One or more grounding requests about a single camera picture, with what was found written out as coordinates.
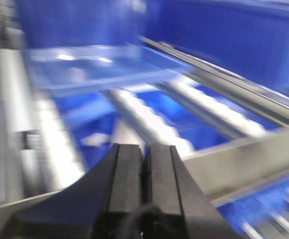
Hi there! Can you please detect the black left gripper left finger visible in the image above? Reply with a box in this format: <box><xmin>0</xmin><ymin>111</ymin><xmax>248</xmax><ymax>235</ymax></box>
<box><xmin>0</xmin><ymin>144</ymin><xmax>143</xmax><ymax>239</ymax></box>

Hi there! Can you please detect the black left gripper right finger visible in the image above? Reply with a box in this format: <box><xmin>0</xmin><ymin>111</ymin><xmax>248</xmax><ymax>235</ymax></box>
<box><xmin>143</xmin><ymin>144</ymin><xmax>241</xmax><ymax>239</ymax></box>

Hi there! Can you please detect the blue plastic tray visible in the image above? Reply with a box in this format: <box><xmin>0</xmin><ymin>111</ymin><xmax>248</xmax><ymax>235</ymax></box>
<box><xmin>23</xmin><ymin>44</ymin><xmax>193</xmax><ymax>97</ymax></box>

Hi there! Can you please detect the metal shelf front bar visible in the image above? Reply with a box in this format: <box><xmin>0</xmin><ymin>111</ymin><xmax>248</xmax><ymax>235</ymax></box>
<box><xmin>0</xmin><ymin>124</ymin><xmax>289</xmax><ymax>225</ymax></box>

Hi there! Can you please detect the blue bin below shelf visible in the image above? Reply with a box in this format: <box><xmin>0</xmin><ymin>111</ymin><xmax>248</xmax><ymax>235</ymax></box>
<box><xmin>54</xmin><ymin>84</ymin><xmax>280</xmax><ymax>155</ymax></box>

